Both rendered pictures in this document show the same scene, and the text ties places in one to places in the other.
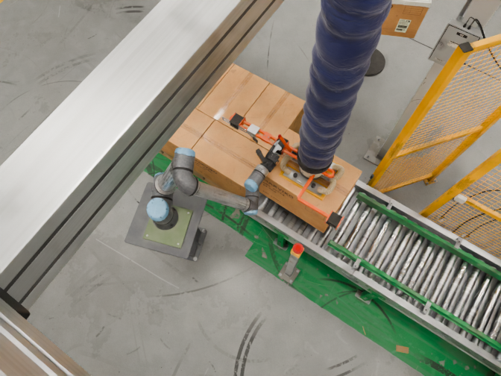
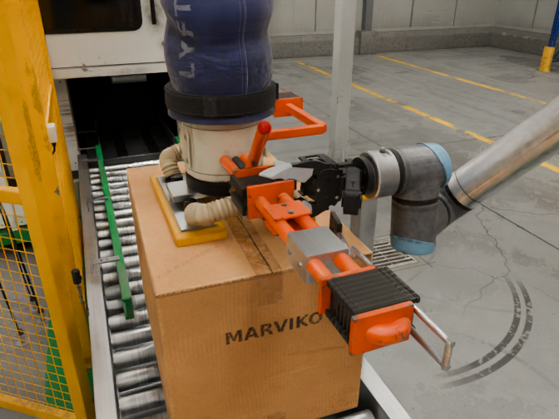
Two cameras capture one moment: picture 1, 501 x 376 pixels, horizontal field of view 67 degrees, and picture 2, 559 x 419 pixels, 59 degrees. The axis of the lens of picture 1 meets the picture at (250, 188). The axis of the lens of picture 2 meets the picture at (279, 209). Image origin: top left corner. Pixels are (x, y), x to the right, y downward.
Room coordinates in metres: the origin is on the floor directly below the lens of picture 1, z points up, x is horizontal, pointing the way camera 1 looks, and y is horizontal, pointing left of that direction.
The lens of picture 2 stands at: (1.83, 0.18, 1.55)
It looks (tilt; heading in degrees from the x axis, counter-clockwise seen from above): 26 degrees down; 209
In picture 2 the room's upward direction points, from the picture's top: straight up
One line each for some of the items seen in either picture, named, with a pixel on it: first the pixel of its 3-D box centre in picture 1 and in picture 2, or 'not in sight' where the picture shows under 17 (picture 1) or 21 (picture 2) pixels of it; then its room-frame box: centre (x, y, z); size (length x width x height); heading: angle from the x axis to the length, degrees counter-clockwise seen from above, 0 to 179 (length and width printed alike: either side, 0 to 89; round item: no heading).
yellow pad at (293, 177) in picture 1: (303, 180); not in sight; (0.92, -0.36, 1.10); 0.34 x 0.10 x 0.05; 51
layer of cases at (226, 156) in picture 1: (224, 122); not in sight; (1.90, 0.19, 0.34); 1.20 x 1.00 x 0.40; 50
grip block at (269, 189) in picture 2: (280, 145); (263, 190); (1.16, -0.23, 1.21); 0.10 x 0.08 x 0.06; 141
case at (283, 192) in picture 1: (306, 181); (231, 277); (1.00, -0.41, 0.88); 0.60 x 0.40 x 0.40; 49
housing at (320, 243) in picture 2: (253, 130); (316, 253); (1.29, -0.06, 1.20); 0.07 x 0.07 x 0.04; 51
